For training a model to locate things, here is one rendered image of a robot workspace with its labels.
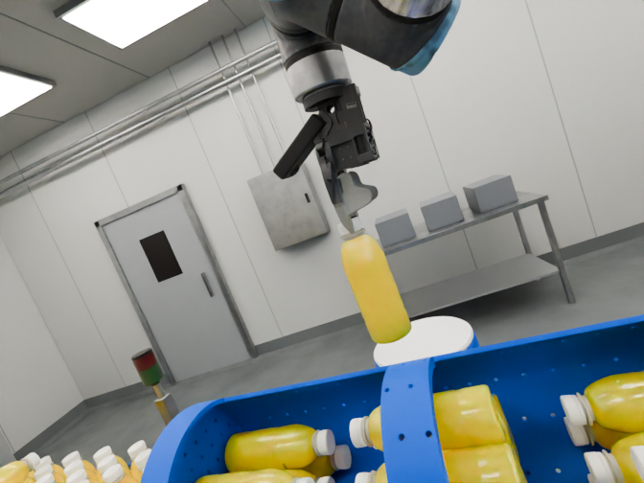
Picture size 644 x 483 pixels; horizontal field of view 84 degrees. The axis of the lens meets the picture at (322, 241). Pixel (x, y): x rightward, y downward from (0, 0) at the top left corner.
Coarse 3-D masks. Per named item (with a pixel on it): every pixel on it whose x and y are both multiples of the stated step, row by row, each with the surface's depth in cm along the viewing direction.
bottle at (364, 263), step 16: (352, 240) 56; (368, 240) 56; (352, 256) 55; (368, 256) 55; (384, 256) 57; (352, 272) 56; (368, 272) 55; (384, 272) 56; (352, 288) 58; (368, 288) 55; (384, 288) 56; (368, 304) 56; (384, 304) 56; (400, 304) 57; (368, 320) 57; (384, 320) 56; (400, 320) 56; (384, 336) 56; (400, 336) 56
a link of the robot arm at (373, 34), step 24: (336, 0) 37; (360, 0) 37; (384, 0) 34; (408, 0) 32; (432, 0) 32; (456, 0) 36; (336, 24) 39; (360, 24) 38; (384, 24) 36; (408, 24) 35; (432, 24) 36; (360, 48) 41; (384, 48) 39; (408, 48) 38; (432, 48) 38; (408, 72) 41
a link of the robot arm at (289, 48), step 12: (276, 36) 51; (288, 36) 48; (300, 36) 48; (312, 36) 49; (288, 48) 50; (300, 48) 49; (312, 48) 49; (324, 48) 49; (336, 48) 50; (288, 60) 51
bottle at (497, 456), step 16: (464, 448) 45; (480, 448) 44; (496, 448) 43; (512, 448) 43; (384, 464) 48; (448, 464) 43; (464, 464) 42; (480, 464) 42; (496, 464) 41; (512, 464) 40; (368, 480) 48; (384, 480) 46; (448, 480) 42; (464, 480) 41; (480, 480) 41; (496, 480) 40; (512, 480) 39
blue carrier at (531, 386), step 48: (576, 336) 50; (624, 336) 50; (336, 384) 64; (384, 384) 49; (432, 384) 62; (480, 384) 60; (528, 384) 58; (576, 384) 56; (192, 432) 66; (336, 432) 70; (384, 432) 43; (432, 432) 41; (528, 432) 58; (144, 480) 55; (192, 480) 63; (336, 480) 68; (432, 480) 38; (528, 480) 55; (576, 480) 53
